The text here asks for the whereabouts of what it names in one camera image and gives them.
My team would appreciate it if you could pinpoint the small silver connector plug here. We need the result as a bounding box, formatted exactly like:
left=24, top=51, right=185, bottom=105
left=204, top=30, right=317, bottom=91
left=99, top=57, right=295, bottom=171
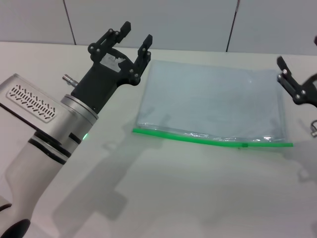
left=62, top=73, right=79, bottom=87

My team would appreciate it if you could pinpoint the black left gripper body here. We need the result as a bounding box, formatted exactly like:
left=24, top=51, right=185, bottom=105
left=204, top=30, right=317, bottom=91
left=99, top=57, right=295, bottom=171
left=71, top=46, right=139, bottom=114

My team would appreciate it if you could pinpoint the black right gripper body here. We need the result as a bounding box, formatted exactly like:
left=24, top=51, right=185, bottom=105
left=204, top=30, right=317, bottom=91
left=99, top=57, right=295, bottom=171
left=303, top=73, right=317, bottom=108

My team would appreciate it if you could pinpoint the transparent document bag green zip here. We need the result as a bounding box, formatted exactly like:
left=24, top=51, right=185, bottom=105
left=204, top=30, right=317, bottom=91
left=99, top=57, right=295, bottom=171
left=132, top=59, right=294, bottom=149

